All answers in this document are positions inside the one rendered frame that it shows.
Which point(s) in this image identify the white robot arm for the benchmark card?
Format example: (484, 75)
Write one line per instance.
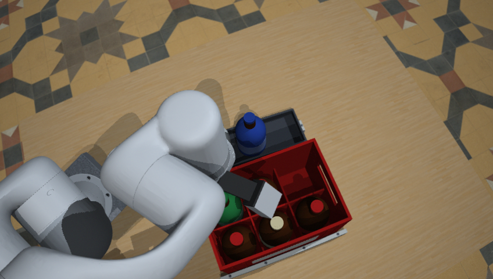
(165, 171)

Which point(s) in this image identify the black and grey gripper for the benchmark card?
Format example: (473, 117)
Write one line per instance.
(232, 159)

